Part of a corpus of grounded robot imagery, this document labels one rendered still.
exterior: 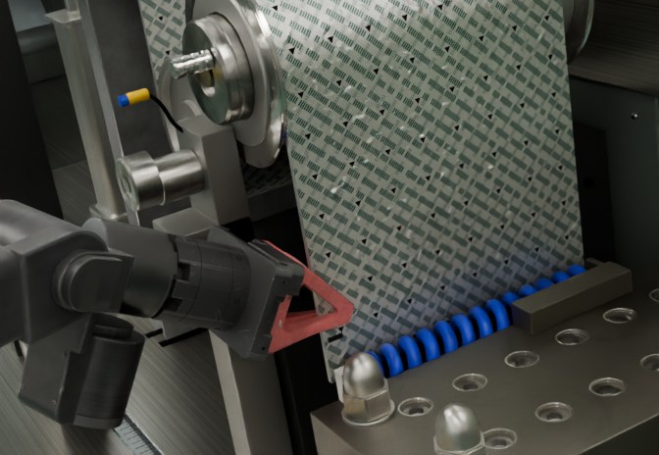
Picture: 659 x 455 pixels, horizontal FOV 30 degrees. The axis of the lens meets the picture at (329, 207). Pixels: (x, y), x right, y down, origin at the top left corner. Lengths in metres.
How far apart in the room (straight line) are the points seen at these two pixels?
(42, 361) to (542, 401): 0.32
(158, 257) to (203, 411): 0.38
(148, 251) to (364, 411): 0.18
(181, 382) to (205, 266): 0.41
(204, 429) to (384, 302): 0.28
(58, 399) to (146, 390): 0.43
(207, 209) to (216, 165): 0.04
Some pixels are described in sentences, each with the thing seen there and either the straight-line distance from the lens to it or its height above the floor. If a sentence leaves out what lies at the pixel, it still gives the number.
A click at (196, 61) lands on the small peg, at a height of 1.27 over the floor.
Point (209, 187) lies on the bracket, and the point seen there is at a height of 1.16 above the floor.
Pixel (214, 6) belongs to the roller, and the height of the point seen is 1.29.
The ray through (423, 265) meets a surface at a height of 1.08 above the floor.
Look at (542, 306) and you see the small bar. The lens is 0.90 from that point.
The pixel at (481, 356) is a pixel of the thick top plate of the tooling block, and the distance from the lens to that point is 0.88.
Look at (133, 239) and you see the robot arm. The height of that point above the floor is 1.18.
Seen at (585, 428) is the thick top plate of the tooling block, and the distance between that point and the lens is 0.80.
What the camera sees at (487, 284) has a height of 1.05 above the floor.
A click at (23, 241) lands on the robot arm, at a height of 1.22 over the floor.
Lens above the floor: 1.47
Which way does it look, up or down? 22 degrees down
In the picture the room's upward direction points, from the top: 10 degrees counter-clockwise
